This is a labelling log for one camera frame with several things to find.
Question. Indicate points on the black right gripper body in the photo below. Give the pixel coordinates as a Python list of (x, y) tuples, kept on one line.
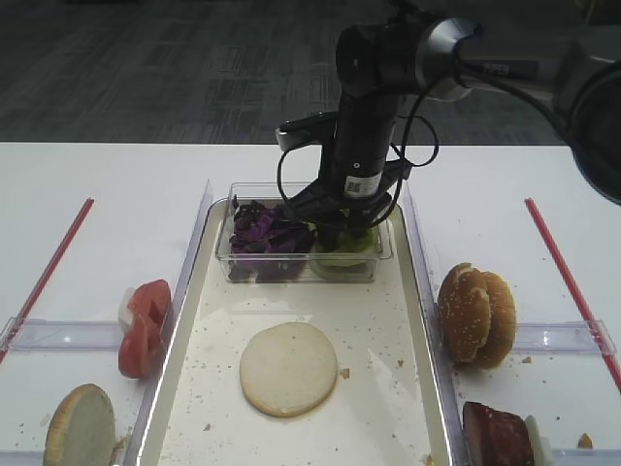
[(353, 171)]

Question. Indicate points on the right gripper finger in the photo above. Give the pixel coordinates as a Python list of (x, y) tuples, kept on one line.
[(329, 233), (360, 222)]

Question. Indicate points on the green lettuce leaves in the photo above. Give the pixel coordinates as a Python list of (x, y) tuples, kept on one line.
[(354, 260)]

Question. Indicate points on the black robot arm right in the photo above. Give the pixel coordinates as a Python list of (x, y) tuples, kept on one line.
[(572, 78)]

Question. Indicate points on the upper tomato slice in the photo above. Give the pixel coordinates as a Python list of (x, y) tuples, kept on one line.
[(152, 301)]

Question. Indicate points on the tomato slice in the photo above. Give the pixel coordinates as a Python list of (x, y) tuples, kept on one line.
[(141, 346), (152, 301)]

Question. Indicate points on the white pusher block tomato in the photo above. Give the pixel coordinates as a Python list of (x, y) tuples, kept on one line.
[(125, 315)]

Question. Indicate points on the lower tomato slice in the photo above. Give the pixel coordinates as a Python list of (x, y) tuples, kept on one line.
[(141, 346)]

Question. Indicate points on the dark meat patty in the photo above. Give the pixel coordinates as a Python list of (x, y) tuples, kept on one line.
[(496, 438)]

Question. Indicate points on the bread crumb piece right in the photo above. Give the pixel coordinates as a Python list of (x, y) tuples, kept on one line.
[(585, 442)]

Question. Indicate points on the purple cabbage leaves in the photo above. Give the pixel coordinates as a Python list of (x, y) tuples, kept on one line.
[(263, 230)]

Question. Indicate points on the clear plastic container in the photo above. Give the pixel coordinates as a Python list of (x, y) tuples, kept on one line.
[(267, 194)]

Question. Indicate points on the sesame bun front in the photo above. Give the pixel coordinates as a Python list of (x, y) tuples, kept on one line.
[(464, 312)]

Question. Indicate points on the sesame bun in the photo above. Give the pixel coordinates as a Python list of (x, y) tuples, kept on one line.
[(464, 312), (502, 324)]

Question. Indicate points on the bottom bun slice on tray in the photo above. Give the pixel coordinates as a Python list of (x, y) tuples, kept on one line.
[(288, 370)]

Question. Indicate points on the metal baking tray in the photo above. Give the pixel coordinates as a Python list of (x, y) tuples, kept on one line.
[(381, 410)]

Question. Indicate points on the sesame bun back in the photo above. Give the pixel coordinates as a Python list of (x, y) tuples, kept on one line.
[(502, 324)]

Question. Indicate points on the clear long divider right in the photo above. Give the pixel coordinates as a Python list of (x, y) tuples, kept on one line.
[(452, 448)]

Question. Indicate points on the clear long divider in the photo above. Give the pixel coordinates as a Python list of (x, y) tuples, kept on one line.
[(134, 450), (452, 448)]

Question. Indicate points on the clear long divider left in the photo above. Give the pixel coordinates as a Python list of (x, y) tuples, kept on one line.
[(134, 450)]

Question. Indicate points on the white pusher block patty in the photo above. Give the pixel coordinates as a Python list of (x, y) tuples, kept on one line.
[(543, 455)]

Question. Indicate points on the standing bun half left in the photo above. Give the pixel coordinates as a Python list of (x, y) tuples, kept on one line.
[(82, 429)]

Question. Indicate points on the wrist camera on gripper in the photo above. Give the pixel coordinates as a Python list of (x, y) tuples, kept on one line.
[(316, 129)]

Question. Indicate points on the right red rail strip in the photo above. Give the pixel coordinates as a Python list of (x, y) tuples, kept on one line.
[(567, 281)]

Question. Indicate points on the red rail strip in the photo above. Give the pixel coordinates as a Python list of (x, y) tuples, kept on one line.
[(45, 276), (567, 281)]

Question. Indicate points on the left red rail strip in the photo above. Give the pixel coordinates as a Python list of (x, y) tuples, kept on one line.
[(45, 276)]

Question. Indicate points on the clear rail right upper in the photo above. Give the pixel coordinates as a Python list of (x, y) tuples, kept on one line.
[(584, 337)]

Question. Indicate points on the clear rail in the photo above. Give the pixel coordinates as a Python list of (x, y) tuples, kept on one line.
[(34, 334), (587, 457), (21, 458), (584, 337)]

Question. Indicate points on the clear rail left upper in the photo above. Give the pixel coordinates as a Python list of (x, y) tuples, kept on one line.
[(34, 334)]

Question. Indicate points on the clear rail right lower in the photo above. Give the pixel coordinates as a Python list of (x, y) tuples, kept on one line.
[(587, 457)]

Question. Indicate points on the clear rail left lower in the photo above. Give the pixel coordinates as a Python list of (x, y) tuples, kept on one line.
[(21, 458)]

